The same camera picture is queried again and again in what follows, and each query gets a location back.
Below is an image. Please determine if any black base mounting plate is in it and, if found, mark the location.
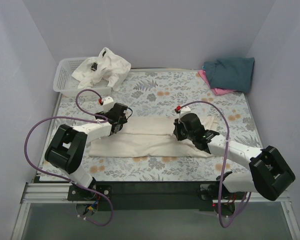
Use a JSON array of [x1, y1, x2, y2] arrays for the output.
[[67, 181, 246, 212]]

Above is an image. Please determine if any cream t shirt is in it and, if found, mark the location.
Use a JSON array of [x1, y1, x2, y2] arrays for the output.
[[88, 116, 211, 158]]

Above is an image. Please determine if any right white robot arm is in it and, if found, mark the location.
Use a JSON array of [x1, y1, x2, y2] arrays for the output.
[[173, 112, 296, 201]]

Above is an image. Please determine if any white crumpled t shirt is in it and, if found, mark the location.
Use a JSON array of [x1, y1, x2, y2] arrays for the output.
[[71, 47, 131, 91]]

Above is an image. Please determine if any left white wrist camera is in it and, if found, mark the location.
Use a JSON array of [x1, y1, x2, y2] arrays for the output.
[[98, 96, 115, 113]]

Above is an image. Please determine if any aluminium frame rail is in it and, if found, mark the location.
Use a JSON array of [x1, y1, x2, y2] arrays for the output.
[[21, 182, 291, 202]]

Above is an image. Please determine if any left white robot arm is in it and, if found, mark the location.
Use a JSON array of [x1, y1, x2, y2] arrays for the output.
[[44, 103, 129, 200]]

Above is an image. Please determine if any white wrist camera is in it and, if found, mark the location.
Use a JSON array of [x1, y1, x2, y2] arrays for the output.
[[174, 106, 192, 120], [98, 96, 115, 113]]

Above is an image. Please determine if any floral table mat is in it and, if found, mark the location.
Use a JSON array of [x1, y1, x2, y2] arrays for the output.
[[39, 69, 270, 182]]

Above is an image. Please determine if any pink folded t shirt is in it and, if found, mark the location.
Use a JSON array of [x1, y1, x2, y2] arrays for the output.
[[197, 69, 235, 96]]

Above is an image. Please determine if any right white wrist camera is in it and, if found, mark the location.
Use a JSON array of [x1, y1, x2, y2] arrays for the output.
[[174, 106, 192, 120]]

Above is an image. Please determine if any teal folded t shirt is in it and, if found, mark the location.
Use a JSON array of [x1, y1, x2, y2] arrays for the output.
[[202, 57, 255, 93]]

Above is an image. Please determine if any white plastic laundry basket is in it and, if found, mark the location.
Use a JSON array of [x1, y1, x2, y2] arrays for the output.
[[53, 57, 112, 97]]

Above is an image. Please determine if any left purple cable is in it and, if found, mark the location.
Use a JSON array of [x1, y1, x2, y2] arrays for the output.
[[24, 89, 115, 227]]

